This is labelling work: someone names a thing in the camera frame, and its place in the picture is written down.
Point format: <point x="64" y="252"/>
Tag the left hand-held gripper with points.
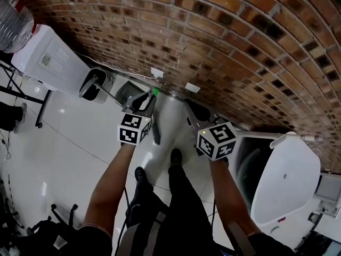
<point x="133" y="132"/>

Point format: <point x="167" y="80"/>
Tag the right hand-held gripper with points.
<point x="217" y="140"/>

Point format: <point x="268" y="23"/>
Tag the person's right forearm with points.
<point x="229" y="196"/>

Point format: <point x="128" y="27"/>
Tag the person's left forearm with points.
<point x="112" y="185"/>

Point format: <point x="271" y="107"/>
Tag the green floor tape mark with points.
<point x="156" y="91"/>

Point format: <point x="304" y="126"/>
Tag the small white trash bin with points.
<point x="102" y="93"/>

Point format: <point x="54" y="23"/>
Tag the person's right black shoe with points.
<point x="176" y="157"/>

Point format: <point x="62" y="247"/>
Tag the person's black shoe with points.
<point x="140" y="173"/>
<point x="176" y="157"/>

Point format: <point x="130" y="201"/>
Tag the person's left black shoe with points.
<point x="140" y="173"/>

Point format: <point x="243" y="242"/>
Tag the person's black trousers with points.
<point x="183" y="212"/>

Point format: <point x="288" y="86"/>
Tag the white water dispenser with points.
<point x="53" y="60"/>

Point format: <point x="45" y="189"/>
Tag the white and green bathtub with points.
<point x="287" y="180"/>

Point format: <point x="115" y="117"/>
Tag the grey chest harness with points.
<point x="157" y="219"/>

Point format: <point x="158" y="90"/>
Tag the black rolling panel rack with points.
<point x="21" y="95"/>

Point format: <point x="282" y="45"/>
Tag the person's dark shirt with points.
<point x="93" y="241"/>

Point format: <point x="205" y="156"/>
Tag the white machine cabinet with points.
<point x="329" y="188"/>

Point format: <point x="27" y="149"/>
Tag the clear water bottle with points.
<point x="13" y="23"/>

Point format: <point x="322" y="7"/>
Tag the black office chair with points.
<point x="48" y="233"/>

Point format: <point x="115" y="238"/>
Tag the grey floor equipment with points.
<point x="317" y="239"/>

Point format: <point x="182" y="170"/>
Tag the white wall socket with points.
<point x="192" y="87"/>
<point x="157" y="72"/>

